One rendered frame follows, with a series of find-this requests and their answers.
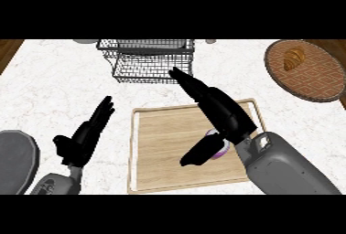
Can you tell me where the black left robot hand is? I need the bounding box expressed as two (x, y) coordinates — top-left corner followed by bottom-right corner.
(52, 95), (117, 168)

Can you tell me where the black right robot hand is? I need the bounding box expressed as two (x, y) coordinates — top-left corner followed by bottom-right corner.
(167, 67), (260, 167)

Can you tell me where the purple rimmed can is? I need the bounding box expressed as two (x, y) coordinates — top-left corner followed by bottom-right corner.
(204, 128), (232, 160)

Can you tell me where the pale wooden tray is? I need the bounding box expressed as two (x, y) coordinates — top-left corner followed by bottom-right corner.
(126, 97), (268, 195)

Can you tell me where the dark grey rounded appliance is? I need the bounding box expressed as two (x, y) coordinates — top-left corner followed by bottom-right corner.
(0, 129), (42, 196)

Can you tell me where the golden brown croissant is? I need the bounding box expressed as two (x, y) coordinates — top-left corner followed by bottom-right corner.
(283, 48), (306, 72)

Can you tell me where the round brown patterned placemat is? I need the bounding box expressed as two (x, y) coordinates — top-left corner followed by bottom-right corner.
(262, 39), (346, 103)

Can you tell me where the pale grey rounded object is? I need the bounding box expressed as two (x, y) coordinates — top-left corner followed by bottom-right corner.
(71, 38), (101, 45)

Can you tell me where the black wire tiered basket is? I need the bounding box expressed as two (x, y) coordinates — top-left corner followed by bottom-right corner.
(95, 38), (197, 85)

